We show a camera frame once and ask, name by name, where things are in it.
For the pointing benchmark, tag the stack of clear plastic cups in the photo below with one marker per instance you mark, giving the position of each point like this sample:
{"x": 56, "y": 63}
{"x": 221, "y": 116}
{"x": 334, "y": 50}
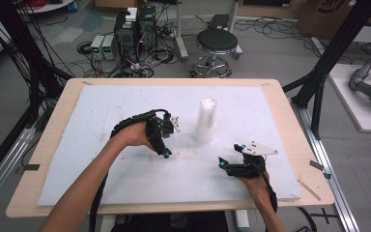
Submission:
{"x": 205, "y": 121}

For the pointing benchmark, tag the black round stool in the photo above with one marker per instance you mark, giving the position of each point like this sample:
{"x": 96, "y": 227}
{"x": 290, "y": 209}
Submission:
{"x": 217, "y": 40}

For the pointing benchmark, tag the light wooden table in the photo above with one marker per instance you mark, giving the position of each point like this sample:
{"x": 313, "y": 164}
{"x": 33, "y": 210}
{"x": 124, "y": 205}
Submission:
{"x": 312, "y": 193}

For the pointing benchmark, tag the white table leg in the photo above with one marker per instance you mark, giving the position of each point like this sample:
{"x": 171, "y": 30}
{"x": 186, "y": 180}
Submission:
{"x": 107, "y": 223}
{"x": 242, "y": 220}

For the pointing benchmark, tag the black metal frame strut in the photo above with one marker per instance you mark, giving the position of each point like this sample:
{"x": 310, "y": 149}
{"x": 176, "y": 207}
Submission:
{"x": 331, "y": 54}

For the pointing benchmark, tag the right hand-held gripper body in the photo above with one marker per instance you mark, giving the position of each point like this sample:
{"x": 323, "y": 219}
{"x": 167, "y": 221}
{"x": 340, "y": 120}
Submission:
{"x": 251, "y": 161}

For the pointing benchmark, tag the white round table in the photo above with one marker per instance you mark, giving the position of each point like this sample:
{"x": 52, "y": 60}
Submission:
{"x": 48, "y": 7}

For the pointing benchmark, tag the person's left hand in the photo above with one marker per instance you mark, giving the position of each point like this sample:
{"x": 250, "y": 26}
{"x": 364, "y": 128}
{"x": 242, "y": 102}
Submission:
{"x": 135, "y": 135}

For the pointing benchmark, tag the aluminium rail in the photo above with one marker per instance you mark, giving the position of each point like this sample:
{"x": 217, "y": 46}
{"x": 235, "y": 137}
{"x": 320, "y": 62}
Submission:
{"x": 328, "y": 174}
{"x": 3, "y": 167}

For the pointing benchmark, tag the white box on tower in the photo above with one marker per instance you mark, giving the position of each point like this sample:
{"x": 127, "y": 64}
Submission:
{"x": 131, "y": 14}

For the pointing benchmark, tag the black tape strip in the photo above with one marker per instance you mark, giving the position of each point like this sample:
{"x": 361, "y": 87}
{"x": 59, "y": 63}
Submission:
{"x": 32, "y": 167}

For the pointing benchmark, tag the grey tape strip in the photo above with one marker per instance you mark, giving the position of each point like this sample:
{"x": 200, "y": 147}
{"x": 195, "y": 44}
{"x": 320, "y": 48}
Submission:
{"x": 317, "y": 165}

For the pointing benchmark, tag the white foam mat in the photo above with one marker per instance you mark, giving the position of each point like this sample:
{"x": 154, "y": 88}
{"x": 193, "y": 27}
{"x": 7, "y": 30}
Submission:
{"x": 180, "y": 187}

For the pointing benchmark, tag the black computer tower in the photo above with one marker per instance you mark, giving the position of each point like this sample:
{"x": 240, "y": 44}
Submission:
{"x": 147, "y": 27}
{"x": 126, "y": 38}

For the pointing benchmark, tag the grey bench power supply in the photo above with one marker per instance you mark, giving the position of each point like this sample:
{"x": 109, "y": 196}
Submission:
{"x": 96, "y": 47}
{"x": 108, "y": 47}

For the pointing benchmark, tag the brown cardboard box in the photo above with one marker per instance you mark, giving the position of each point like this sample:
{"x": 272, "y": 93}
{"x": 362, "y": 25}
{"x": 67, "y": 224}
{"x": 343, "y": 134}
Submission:
{"x": 325, "y": 16}

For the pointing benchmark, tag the person's dark clothing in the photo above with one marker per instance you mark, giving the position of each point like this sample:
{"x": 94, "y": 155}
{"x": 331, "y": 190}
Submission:
{"x": 180, "y": 224}

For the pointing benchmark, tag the person's right hand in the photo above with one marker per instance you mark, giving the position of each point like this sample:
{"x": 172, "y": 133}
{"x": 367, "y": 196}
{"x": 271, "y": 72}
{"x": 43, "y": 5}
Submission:
{"x": 255, "y": 189}

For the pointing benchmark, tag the white base board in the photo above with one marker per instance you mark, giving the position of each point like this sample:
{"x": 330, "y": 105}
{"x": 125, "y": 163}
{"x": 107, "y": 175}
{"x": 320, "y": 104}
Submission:
{"x": 351, "y": 106}

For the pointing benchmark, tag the grey metal stand leg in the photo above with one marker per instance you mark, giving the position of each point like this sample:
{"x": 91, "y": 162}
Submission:
{"x": 235, "y": 29}
{"x": 181, "y": 35}

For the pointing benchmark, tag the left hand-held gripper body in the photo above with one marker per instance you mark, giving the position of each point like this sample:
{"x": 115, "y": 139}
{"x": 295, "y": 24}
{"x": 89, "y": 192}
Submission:
{"x": 161, "y": 127}

